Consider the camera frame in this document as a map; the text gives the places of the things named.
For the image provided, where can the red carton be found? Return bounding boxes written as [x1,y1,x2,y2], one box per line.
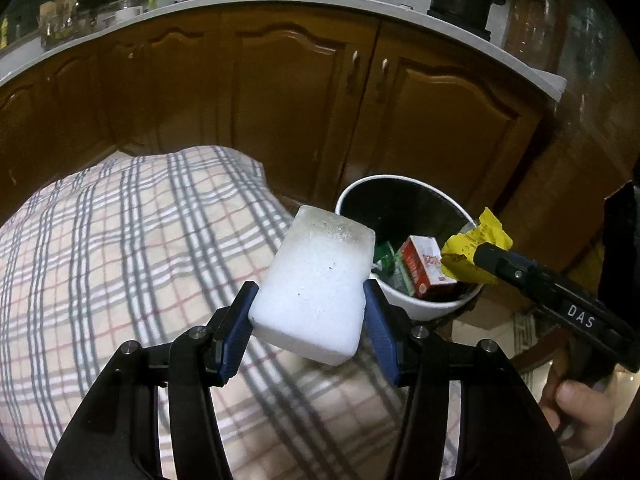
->
[397,235,459,301]

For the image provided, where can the wooden utensil rack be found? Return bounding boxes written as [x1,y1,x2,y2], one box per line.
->
[37,0,82,47]

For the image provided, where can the white foam block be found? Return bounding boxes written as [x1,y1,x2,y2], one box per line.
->
[248,204,377,366]

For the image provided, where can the brown wooden door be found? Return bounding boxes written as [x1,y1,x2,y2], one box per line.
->
[500,0,640,311]

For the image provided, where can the yellow wrapper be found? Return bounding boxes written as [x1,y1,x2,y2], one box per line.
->
[440,207,514,286]

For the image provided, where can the brown wooden kitchen cabinets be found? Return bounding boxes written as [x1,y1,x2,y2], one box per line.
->
[0,4,551,273]

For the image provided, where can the person's right hand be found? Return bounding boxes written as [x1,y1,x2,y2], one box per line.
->
[539,347,622,467]

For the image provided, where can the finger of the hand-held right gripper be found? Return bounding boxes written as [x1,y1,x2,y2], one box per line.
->
[472,242,557,308]

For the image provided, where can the plaid blanket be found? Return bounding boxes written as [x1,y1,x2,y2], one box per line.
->
[0,145,462,480]

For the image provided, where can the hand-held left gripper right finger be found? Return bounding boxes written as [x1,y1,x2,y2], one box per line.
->
[362,278,574,480]

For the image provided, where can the green packet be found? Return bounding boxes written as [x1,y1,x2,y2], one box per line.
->
[372,240,416,297]

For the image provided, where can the white round trash bin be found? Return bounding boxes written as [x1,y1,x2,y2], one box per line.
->
[333,174,485,324]

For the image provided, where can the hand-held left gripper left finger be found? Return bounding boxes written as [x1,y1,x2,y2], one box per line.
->
[44,280,261,480]

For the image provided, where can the black gas stove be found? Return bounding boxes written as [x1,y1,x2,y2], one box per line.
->
[294,0,494,42]

